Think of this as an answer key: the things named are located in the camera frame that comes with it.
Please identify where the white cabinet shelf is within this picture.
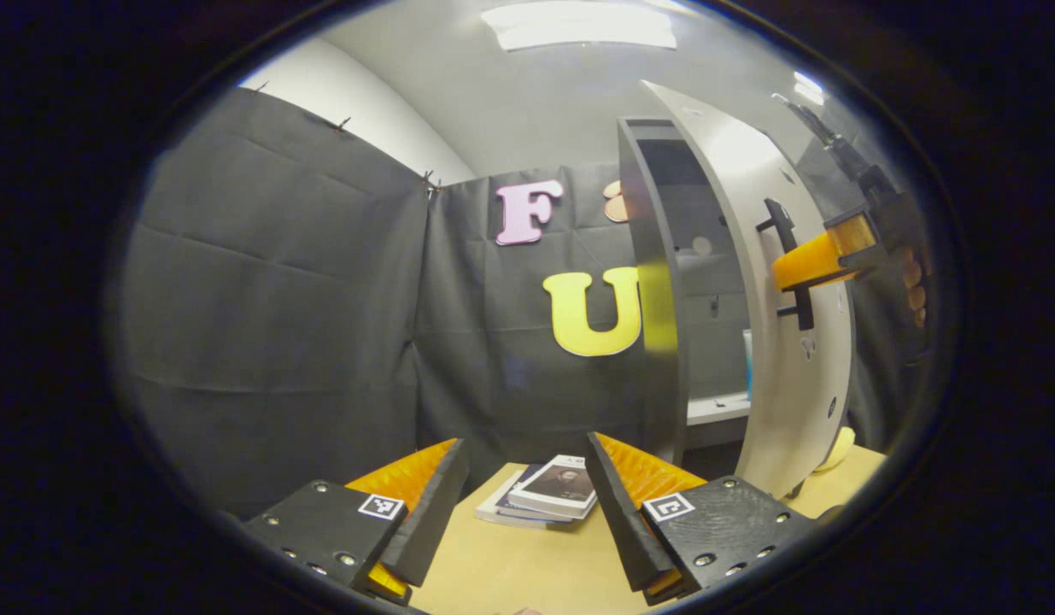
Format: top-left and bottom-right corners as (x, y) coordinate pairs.
(687, 392), (752, 427)

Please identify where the large ceiling light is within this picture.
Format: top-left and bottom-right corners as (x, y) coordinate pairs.
(480, 0), (678, 53)

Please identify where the black backdrop cloth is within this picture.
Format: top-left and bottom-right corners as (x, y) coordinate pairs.
(121, 85), (929, 518)

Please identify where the grey cabinet door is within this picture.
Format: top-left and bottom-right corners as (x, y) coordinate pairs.
(641, 79), (858, 501)

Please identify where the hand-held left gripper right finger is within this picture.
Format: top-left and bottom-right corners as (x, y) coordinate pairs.
(584, 432), (823, 606)

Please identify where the black cabinet door handle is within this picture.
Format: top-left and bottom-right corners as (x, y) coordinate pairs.
(755, 198), (816, 332)

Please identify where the dark grey cabinet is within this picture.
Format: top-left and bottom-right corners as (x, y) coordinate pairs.
(617, 117), (754, 468)

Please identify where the yellow round bun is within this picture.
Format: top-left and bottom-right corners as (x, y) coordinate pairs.
(816, 426), (858, 473)

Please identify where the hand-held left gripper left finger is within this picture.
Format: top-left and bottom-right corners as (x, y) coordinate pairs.
(241, 439), (469, 606)

